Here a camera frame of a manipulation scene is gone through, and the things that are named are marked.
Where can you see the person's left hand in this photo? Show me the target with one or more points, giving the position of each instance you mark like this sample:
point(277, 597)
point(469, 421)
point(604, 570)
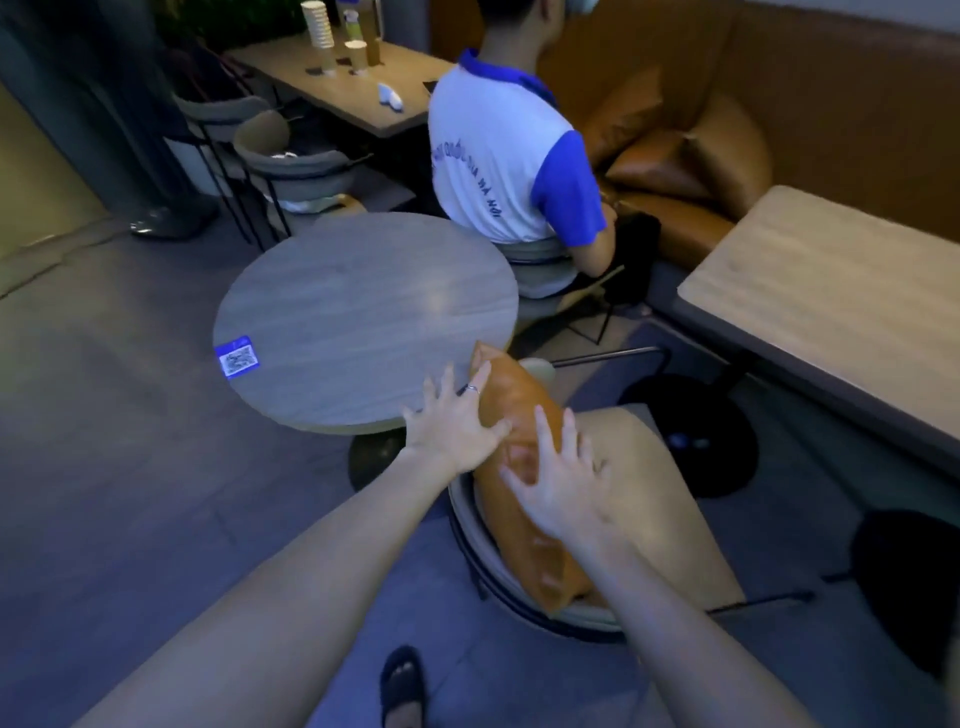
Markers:
point(450, 435)

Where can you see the person's right hand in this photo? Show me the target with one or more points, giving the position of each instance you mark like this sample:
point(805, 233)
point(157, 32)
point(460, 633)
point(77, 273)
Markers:
point(562, 495)

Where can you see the person's left little finger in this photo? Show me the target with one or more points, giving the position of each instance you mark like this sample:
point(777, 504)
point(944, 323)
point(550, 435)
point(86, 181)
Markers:
point(411, 418)

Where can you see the person's right little finger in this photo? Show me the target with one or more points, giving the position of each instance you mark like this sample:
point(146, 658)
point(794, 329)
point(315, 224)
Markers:
point(604, 478)

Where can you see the person's left middle finger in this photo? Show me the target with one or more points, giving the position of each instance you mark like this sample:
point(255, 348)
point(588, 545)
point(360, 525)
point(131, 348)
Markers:
point(449, 384)

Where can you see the person's left thumb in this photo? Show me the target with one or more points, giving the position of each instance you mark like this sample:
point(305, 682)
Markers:
point(497, 432)

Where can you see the person's right middle finger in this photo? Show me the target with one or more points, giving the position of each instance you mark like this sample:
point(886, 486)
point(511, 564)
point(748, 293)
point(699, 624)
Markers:
point(570, 439)

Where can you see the person's right thumb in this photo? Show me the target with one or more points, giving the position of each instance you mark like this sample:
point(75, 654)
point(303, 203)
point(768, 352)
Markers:
point(512, 484)

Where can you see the orange leather cushion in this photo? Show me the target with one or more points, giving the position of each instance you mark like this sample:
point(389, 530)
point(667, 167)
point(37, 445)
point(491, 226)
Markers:
point(517, 401)

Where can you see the person's left forearm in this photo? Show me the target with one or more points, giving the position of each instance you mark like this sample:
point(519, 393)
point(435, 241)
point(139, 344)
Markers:
point(300, 585)

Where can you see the person's right forearm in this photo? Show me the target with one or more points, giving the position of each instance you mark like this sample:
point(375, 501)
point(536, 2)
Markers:
point(675, 637)

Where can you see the round grey wooden table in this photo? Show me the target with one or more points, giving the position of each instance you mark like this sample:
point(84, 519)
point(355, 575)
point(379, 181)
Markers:
point(360, 315)

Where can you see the grey cushioned chair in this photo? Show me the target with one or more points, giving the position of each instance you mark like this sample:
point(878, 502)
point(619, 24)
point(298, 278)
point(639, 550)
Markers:
point(540, 274)

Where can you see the blue and white sticker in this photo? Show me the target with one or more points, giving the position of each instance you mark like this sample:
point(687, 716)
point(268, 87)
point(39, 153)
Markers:
point(238, 358)

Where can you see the black bag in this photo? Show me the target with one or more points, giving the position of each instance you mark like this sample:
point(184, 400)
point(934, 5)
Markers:
point(634, 251)

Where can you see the person's black sandal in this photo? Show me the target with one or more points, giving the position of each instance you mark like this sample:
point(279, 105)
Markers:
point(401, 686)

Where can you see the grey chair with black legs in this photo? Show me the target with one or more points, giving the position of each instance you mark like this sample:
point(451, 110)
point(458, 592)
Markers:
point(300, 169)
point(217, 116)

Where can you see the brown leather sofa cushion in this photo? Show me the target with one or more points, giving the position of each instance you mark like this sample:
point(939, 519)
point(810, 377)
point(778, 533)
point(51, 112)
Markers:
point(660, 169)
point(731, 157)
point(622, 112)

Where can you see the white crumpled tissue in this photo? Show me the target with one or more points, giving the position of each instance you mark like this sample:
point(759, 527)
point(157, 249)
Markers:
point(390, 96)

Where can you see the rectangular light wooden table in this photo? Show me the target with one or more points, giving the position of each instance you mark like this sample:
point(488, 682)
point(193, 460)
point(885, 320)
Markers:
point(840, 300)

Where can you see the long light wooden table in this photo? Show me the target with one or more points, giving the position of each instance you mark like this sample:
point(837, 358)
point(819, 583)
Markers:
point(352, 94)

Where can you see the white paper cup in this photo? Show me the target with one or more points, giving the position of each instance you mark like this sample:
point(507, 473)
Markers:
point(356, 56)

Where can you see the brown paper cup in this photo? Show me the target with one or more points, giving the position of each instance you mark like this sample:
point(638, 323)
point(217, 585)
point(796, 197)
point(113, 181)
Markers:
point(373, 46)

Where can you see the stack of paper cups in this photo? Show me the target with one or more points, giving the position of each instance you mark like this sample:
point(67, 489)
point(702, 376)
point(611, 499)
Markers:
point(316, 34)

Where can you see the brown leather sofa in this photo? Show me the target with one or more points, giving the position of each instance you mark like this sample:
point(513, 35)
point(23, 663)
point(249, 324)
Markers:
point(825, 97)

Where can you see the beige chair with black frame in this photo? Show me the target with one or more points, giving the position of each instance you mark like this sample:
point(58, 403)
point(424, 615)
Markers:
point(660, 510)

